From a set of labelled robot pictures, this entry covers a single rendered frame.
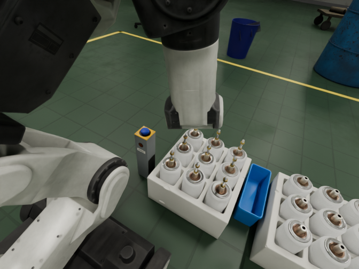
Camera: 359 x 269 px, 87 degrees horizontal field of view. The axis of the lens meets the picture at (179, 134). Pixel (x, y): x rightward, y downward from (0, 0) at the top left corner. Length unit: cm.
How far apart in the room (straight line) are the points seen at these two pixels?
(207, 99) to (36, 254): 55
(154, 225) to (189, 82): 78
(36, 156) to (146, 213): 72
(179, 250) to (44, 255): 53
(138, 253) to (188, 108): 53
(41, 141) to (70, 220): 23
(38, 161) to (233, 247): 85
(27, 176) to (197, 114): 29
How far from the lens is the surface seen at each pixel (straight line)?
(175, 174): 84
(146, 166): 101
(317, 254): 91
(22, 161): 37
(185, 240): 97
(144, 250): 74
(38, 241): 65
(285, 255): 89
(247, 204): 112
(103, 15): 34
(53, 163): 40
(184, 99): 34
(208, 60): 31
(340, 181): 156
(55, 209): 65
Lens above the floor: 92
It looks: 43 degrees down
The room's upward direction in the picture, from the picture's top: 7 degrees clockwise
